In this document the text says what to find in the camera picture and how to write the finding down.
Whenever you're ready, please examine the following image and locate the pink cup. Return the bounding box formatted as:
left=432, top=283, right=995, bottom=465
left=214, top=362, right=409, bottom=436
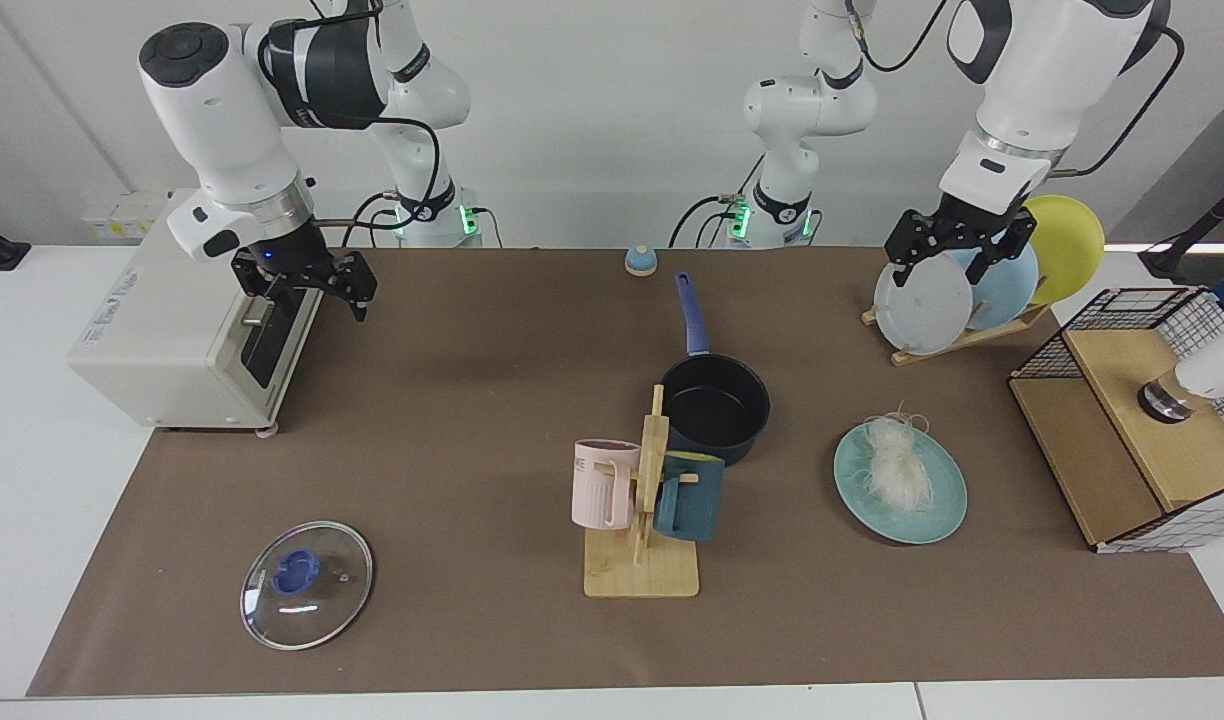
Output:
left=571, top=438, right=641, bottom=532

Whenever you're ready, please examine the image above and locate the wooden plate rack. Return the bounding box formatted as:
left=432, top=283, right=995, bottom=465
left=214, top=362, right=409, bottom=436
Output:
left=861, top=300, right=1053, bottom=367

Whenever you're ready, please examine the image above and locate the white vermicelli bundle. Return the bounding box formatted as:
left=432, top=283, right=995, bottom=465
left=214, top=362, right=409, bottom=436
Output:
left=857, top=402, right=938, bottom=516

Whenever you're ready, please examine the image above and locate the grey plate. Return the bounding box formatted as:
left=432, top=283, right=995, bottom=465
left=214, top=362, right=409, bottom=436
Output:
left=873, top=250, right=976, bottom=357

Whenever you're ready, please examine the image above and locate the white cylinder with metal ring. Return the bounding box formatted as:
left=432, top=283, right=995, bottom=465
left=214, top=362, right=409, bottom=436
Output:
left=1136, top=340, right=1224, bottom=424

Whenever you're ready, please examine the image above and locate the teal plate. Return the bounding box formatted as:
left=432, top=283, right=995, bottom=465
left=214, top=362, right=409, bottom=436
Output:
left=833, top=418, right=969, bottom=546

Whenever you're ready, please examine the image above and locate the dark teal cup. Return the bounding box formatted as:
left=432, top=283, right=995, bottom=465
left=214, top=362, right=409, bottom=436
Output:
left=652, top=450, right=726, bottom=543

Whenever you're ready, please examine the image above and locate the yellow plate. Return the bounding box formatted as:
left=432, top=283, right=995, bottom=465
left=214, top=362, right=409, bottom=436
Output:
left=1022, top=194, right=1107, bottom=307

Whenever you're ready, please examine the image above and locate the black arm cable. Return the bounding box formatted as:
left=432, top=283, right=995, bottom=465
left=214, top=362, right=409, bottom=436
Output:
left=312, top=0, right=443, bottom=246
left=1054, top=25, right=1187, bottom=181

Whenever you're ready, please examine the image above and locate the light blue plate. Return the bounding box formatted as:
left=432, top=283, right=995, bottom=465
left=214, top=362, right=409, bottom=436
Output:
left=947, top=240, right=1041, bottom=333

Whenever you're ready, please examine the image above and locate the wire basket with wooden floor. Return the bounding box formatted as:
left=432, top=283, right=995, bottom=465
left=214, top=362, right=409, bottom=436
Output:
left=1008, top=286, right=1224, bottom=554

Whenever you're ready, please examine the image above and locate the white wall socket strip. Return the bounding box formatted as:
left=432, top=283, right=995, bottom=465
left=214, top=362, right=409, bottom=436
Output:
left=80, top=190, right=173, bottom=241

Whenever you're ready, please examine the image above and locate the glass lid with blue knob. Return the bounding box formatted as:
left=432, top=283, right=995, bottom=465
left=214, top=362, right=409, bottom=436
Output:
left=239, top=520, right=375, bottom=652

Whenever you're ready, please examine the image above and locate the black base cable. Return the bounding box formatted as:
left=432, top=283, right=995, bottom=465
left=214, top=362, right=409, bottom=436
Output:
left=340, top=190, right=405, bottom=249
left=668, top=194, right=745, bottom=249

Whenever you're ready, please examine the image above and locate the black pot with blue handle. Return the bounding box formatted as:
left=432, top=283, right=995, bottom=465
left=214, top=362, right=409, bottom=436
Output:
left=658, top=270, right=772, bottom=468

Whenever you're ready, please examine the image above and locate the wooden cup stand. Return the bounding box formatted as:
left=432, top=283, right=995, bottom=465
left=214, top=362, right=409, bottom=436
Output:
left=583, top=384, right=701, bottom=600

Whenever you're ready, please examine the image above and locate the brown table cloth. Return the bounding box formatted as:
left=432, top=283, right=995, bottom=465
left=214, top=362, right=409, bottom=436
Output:
left=25, top=246, right=1224, bottom=699

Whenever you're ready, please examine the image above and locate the pale toaster oven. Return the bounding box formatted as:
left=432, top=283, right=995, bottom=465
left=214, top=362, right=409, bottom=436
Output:
left=67, top=188, right=325, bottom=439

